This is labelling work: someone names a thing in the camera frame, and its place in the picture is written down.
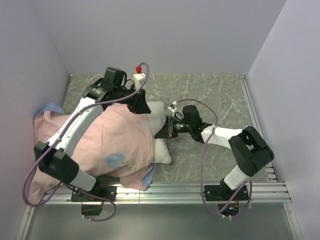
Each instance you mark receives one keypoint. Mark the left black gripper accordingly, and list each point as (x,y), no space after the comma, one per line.
(139,105)

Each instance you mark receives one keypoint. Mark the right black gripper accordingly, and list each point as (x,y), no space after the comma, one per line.
(165,132)

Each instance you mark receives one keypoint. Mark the white pillow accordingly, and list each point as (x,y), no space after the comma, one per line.
(156,121)

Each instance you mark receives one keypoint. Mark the pink cartoon pillowcase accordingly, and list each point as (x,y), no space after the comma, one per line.
(118,143)

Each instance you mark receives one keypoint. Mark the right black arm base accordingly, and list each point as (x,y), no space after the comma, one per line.
(234,202)

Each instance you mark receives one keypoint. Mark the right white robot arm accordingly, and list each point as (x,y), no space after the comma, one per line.
(249,149)

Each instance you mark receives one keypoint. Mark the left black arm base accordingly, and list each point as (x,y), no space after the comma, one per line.
(92,202)

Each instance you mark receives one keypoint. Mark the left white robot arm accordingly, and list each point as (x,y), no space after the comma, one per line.
(54,156)

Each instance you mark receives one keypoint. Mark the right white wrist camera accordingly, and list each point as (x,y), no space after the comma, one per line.
(173,107)

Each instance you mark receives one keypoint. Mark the side aluminium rail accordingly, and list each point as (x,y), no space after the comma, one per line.
(268,172)

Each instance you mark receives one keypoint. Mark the aluminium mounting rail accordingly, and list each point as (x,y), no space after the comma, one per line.
(190,193)

